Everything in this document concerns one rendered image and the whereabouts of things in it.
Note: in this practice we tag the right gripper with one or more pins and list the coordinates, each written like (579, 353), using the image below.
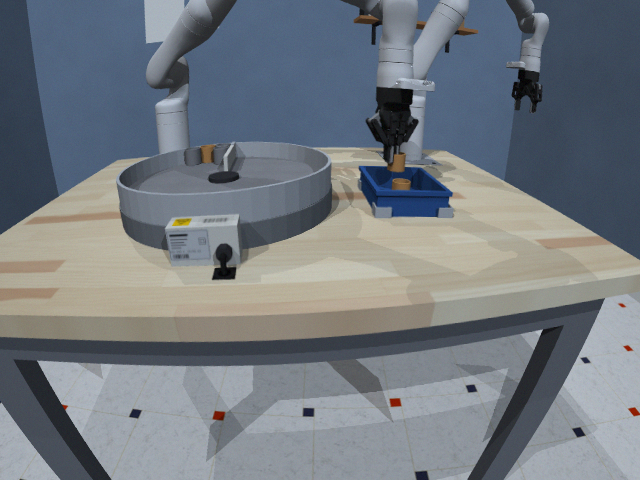
(385, 113)

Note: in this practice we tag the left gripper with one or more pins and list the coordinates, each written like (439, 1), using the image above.
(528, 81)

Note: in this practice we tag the blue open-top crate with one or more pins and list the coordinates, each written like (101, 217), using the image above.
(405, 203)

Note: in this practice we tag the bronze bushing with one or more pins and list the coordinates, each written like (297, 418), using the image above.
(398, 164)
(400, 184)
(207, 153)

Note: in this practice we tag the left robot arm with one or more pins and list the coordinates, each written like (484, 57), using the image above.
(444, 21)

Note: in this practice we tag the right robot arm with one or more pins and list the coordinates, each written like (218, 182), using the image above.
(200, 19)

